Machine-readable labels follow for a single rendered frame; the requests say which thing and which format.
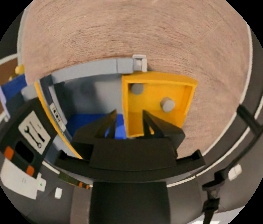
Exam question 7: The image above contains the yellow bin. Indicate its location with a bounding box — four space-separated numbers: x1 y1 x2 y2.
121 71 198 137

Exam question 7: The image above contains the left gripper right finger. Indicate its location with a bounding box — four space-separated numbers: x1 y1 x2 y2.
142 109 186 150

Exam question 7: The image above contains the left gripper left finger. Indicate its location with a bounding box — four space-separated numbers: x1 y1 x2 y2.
74 110 117 139

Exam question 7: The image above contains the grey shelf rack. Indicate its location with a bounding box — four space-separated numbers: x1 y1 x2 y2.
4 55 147 165

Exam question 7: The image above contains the grey metal disc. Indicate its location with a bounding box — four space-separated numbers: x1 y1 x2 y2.
130 83 144 95

